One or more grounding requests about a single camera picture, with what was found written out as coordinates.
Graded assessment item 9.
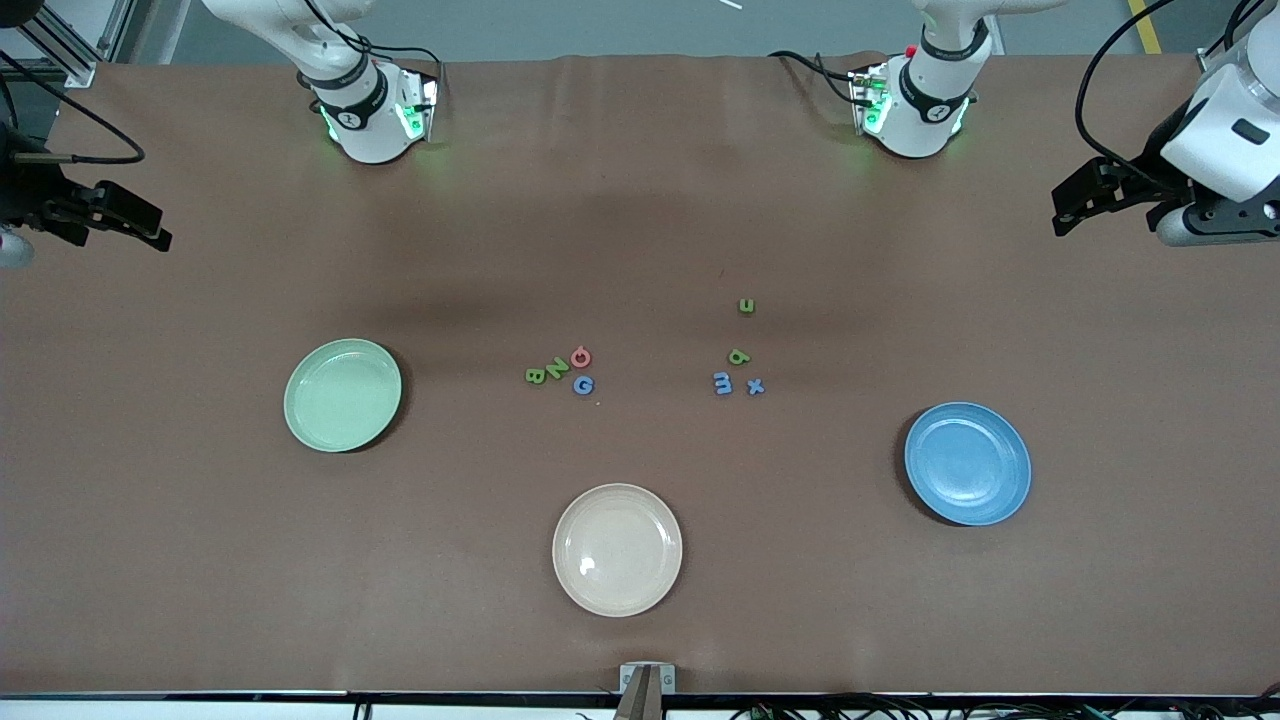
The beige plate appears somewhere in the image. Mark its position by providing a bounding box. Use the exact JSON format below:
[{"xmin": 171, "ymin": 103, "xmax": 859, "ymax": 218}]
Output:
[{"xmin": 552, "ymin": 483, "xmax": 684, "ymax": 618}]

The brown table mat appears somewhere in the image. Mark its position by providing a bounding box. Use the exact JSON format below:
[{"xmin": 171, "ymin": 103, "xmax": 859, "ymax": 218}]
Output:
[{"xmin": 0, "ymin": 50, "xmax": 1280, "ymax": 698}]

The blue plate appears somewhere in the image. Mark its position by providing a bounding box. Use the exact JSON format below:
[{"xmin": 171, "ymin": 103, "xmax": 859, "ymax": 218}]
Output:
[{"xmin": 904, "ymin": 402, "xmax": 1032, "ymax": 527}]

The black table edge strip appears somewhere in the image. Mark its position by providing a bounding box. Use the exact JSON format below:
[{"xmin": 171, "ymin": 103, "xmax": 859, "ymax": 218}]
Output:
[{"xmin": 0, "ymin": 688, "xmax": 1280, "ymax": 704}]

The tan camera stand post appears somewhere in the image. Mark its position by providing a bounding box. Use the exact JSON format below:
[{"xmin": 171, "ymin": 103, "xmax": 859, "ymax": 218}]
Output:
[{"xmin": 612, "ymin": 668, "xmax": 666, "ymax": 720}]

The black base cable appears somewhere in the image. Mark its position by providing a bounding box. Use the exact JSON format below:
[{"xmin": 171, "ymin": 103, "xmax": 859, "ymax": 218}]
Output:
[
  {"xmin": 768, "ymin": 50, "xmax": 863, "ymax": 106},
  {"xmin": 300, "ymin": 0, "xmax": 446, "ymax": 91}
]

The light green plate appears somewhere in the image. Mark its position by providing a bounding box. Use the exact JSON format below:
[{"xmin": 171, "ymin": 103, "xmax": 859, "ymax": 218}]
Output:
[{"xmin": 283, "ymin": 338, "xmax": 403, "ymax": 453}]

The silver base connector box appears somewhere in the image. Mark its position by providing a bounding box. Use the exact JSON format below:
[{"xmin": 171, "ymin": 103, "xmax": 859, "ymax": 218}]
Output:
[
  {"xmin": 848, "ymin": 62, "xmax": 893, "ymax": 136},
  {"xmin": 395, "ymin": 65, "xmax": 442, "ymax": 143}
]

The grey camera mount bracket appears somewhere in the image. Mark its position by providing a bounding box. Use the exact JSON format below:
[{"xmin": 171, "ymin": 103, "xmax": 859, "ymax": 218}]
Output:
[{"xmin": 618, "ymin": 662, "xmax": 677, "ymax": 694}]

